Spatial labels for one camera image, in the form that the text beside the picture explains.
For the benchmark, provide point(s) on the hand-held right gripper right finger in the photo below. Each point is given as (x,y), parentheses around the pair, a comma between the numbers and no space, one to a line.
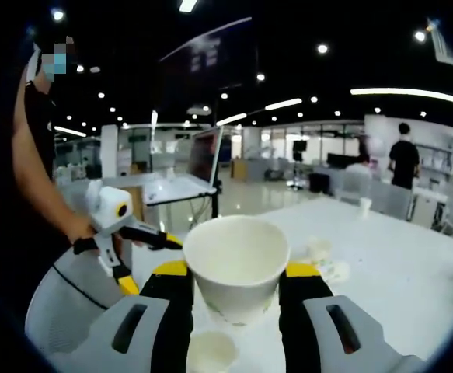
(300,330)

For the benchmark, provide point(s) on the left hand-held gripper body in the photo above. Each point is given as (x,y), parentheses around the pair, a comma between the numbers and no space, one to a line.
(107,210)

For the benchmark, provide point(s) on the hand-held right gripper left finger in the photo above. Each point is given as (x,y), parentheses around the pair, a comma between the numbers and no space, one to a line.
(171,330)

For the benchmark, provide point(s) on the white printed paper cup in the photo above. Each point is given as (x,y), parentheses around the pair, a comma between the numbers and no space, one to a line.
(336,271)
(210,351)
(319,248)
(235,283)

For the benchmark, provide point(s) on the plain white paper cup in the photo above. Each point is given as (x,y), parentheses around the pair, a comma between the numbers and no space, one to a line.
(365,206)

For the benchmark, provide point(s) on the person's left hand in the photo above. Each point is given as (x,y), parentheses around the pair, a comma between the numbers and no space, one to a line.
(81,233)

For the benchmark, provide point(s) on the grey mesh office chair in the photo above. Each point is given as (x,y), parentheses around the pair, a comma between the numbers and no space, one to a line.
(350,190)
(63,311)
(391,200)

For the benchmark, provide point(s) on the straight ceiling light strip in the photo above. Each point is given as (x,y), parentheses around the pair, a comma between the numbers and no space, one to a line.
(284,103)
(154,120)
(232,119)

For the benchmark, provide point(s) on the person's dark clothing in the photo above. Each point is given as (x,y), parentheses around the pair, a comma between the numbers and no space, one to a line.
(39,128)

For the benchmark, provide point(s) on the cardboard box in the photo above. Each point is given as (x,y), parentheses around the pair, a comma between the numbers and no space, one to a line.
(237,169)

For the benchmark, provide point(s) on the black screen on stand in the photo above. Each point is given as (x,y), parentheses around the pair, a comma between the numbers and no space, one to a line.
(299,146)

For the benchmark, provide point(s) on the white low cabinet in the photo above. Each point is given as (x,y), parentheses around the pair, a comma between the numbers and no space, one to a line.
(428,206)

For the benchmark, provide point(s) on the curved ceiling light strip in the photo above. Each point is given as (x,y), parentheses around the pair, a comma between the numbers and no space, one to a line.
(385,91)

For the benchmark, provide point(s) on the group of round ceiling lights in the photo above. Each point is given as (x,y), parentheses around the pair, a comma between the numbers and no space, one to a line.
(322,48)

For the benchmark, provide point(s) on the ceiling air conditioner unit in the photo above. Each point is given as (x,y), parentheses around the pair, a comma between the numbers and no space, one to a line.
(441,46)

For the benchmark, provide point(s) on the white wall shelf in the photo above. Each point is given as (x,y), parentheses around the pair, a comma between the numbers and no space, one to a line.
(436,159)

